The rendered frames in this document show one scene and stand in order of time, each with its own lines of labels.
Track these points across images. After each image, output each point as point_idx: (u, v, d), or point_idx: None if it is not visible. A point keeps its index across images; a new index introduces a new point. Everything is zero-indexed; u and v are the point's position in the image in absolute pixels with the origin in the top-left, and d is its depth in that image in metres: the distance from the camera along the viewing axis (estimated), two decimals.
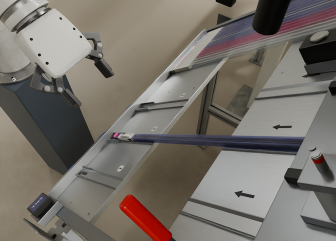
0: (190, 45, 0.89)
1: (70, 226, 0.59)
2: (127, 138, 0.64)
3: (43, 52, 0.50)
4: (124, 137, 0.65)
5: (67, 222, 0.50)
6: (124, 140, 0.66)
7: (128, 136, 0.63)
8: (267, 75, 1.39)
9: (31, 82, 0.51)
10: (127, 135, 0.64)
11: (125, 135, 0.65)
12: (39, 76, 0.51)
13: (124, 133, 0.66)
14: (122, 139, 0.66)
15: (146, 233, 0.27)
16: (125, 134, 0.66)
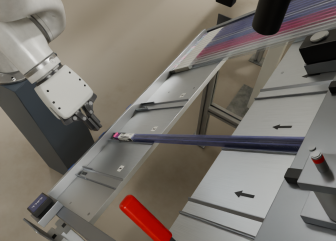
0: (190, 45, 0.89)
1: (70, 226, 0.59)
2: (127, 138, 0.64)
3: (56, 100, 0.66)
4: (124, 137, 0.65)
5: (67, 222, 0.50)
6: (124, 140, 0.66)
7: (128, 136, 0.63)
8: (267, 75, 1.39)
9: (63, 123, 0.68)
10: (127, 135, 0.64)
11: (125, 135, 0.65)
12: (64, 115, 0.68)
13: (124, 133, 0.66)
14: (122, 139, 0.66)
15: (146, 233, 0.27)
16: (125, 134, 0.66)
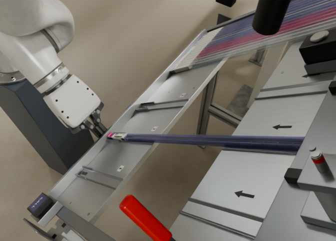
0: (190, 45, 0.89)
1: (70, 226, 0.59)
2: (120, 137, 0.66)
3: (65, 109, 0.67)
4: (117, 136, 0.67)
5: (67, 222, 0.50)
6: (118, 139, 0.68)
7: (121, 136, 0.66)
8: (267, 75, 1.39)
9: (72, 131, 0.69)
10: (120, 135, 0.67)
11: (118, 135, 0.68)
12: (73, 124, 0.69)
13: (118, 133, 0.69)
14: (115, 138, 0.69)
15: (146, 233, 0.27)
16: (119, 133, 0.68)
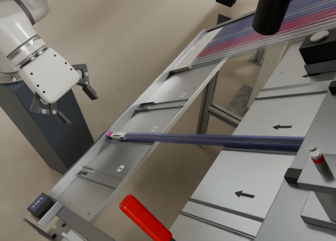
0: (190, 45, 0.89)
1: (70, 226, 0.59)
2: (119, 136, 0.66)
3: (40, 83, 0.64)
4: (116, 135, 0.67)
5: (67, 222, 0.50)
6: (117, 138, 0.68)
7: (120, 135, 0.66)
8: (267, 75, 1.39)
9: (31, 107, 0.64)
10: (119, 134, 0.67)
11: (117, 134, 0.68)
12: (37, 102, 0.65)
13: (117, 132, 0.69)
14: (114, 137, 0.68)
15: (146, 233, 0.27)
16: (118, 132, 0.68)
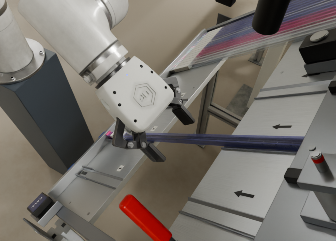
0: (190, 45, 0.89)
1: (70, 226, 0.59)
2: None
3: None
4: None
5: (67, 222, 0.50)
6: None
7: None
8: (267, 75, 1.39)
9: (170, 78, 0.54)
10: None
11: None
12: None
13: None
14: None
15: (146, 233, 0.27)
16: None
